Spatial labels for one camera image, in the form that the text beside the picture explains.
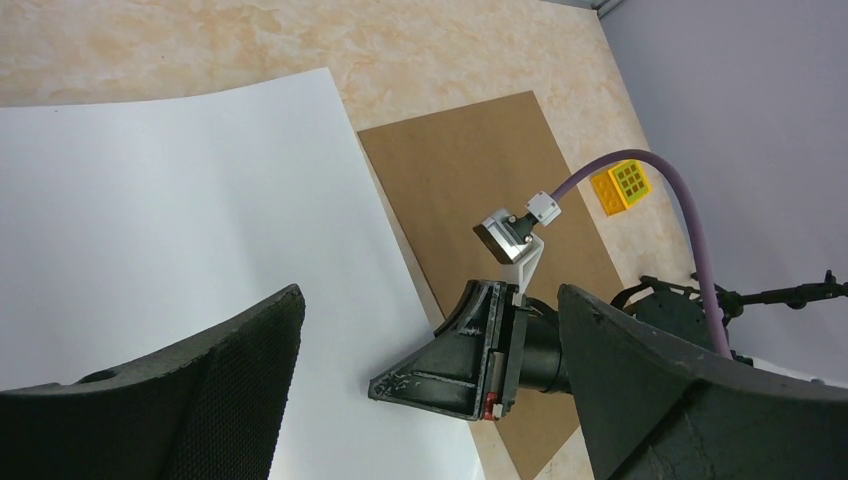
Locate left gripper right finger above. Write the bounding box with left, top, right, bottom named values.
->
left=558, top=285, right=847, bottom=479

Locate sunflower photo print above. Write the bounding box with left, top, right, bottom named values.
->
left=1, top=69, right=483, bottom=479

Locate yellow calculator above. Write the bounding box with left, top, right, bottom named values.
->
left=590, top=160, right=652, bottom=216

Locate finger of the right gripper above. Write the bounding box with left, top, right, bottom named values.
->
left=367, top=280, right=511, bottom=421

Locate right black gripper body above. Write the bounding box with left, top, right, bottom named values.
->
left=490, top=298, right=572, bottom=421

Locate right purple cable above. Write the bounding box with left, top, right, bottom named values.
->
left=549, top=148, right=735, bottom=362

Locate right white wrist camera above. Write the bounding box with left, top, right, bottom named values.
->
left=473, top=192, right=561, bottom=296

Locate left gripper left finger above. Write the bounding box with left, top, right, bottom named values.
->
left=1, top=284, right=305, bottom=479

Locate brown frame backing board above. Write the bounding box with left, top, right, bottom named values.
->
left=358, top=92, right=624, bottom=479

